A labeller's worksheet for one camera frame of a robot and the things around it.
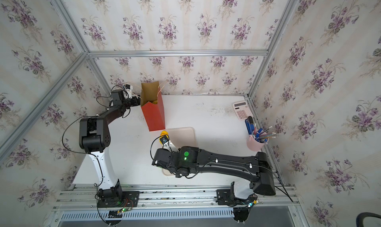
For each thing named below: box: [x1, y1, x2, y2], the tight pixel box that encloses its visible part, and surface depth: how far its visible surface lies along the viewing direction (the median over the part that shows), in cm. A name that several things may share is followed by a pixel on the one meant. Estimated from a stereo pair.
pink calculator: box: [232, 100, 254, 121], surface depth 112 cm
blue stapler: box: [244, 115, 255, 135], surface depth 100 cm
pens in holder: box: [253, 122, 277, 144], surface depth 87 cm
